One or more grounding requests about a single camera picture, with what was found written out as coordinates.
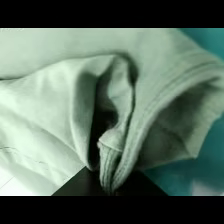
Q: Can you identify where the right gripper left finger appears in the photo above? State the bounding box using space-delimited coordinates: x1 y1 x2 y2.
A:
50 167 106 197

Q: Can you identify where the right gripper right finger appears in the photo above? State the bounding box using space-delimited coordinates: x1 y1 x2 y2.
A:
114 170 169 197

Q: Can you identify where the green T-shirt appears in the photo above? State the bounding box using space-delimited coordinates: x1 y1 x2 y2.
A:
0 27 224 197

